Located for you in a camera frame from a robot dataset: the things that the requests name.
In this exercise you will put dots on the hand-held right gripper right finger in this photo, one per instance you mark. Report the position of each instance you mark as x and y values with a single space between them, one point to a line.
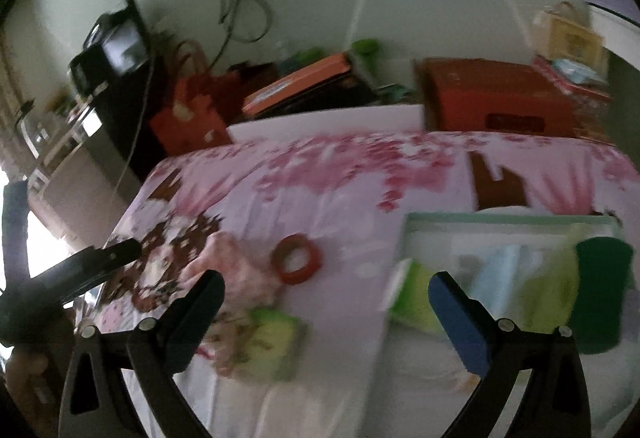
457 323

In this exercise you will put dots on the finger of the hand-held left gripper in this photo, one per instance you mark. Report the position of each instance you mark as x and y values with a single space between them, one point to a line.
95 263
15 233

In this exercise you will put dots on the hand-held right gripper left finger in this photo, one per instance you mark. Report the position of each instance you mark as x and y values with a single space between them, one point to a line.
192 323

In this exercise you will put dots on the light blue face mask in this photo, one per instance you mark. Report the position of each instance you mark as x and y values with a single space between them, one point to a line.
500 273

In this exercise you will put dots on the pink white wavy cloth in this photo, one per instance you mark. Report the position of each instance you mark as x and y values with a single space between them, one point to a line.
225 263

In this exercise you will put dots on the shallow teal cardboard box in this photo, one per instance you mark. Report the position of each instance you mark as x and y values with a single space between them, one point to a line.
440 238

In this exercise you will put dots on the small green yellow sponge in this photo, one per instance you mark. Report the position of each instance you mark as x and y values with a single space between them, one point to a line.
280 343

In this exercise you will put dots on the light green cloth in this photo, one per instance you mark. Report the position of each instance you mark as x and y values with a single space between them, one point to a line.
550 283

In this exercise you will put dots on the red tape roll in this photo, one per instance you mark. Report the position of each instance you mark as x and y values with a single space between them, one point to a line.
300 280

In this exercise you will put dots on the large green yellow sponge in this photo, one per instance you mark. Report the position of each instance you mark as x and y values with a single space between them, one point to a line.
600 293

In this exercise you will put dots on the person's left hand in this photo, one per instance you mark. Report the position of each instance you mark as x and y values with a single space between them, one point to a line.
27 378

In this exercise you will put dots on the grey cabinet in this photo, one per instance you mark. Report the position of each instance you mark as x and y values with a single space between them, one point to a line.
85 167

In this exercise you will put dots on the printed blanket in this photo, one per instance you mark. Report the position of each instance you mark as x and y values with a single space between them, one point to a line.
350 198

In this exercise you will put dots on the red gift bag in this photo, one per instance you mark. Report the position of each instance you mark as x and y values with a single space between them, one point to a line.
185 117

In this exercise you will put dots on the black monitor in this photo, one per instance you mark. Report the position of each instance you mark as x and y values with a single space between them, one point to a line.
120 77

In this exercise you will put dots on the red cardboard box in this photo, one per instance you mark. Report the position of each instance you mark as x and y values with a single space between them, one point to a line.
490 92

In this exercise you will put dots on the patterned tin box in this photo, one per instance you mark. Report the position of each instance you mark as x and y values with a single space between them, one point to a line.
585 107

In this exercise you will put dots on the black box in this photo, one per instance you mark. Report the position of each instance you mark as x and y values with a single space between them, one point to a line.
345 92

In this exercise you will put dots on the flat orange box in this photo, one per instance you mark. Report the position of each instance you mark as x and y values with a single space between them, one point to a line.
295 82

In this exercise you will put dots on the wet wipes packet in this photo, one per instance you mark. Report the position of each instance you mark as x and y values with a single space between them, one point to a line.
580 70

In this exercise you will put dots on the green dumbbell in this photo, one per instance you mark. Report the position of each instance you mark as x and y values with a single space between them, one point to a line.
364 48

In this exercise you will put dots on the white curved desk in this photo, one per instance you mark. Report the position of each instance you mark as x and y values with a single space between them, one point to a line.
617 25

